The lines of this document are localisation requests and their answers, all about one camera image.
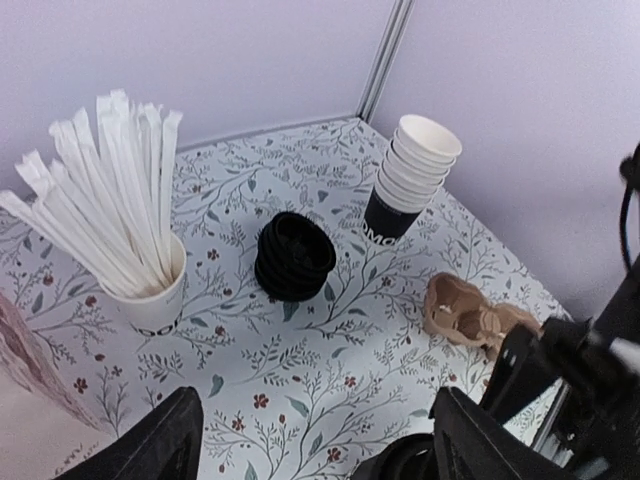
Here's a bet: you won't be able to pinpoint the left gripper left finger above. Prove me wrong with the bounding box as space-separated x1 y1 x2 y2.
57 387 204 480

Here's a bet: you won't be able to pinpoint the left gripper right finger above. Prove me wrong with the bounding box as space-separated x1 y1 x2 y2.
430 387 565 480

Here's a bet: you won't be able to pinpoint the black plastic cup lid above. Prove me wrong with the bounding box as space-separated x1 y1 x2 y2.
347 433 438 480

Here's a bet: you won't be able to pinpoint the white paper bag orange handles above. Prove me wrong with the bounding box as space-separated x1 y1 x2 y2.
1 297 115 479

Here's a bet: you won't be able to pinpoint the brown cardboard cup carrier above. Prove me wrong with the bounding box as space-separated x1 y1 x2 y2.
423 272 541 361

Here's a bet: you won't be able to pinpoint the stack of paper cups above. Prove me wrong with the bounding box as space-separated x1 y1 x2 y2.
362 114 463 247

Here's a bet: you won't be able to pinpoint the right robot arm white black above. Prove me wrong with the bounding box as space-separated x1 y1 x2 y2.
481 153 639 479

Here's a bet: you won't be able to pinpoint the white cup holding straws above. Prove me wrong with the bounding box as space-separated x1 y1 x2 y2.
100 233 187 338

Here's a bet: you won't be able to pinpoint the floral table mat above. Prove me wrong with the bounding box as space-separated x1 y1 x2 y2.
1 120 563 479

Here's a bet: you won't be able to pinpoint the stack of black cup lids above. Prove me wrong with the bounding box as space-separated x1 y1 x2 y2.
254 211 337 302

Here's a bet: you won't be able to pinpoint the bundle of white wrapped straws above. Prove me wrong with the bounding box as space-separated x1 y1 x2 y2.
1 90 183 299

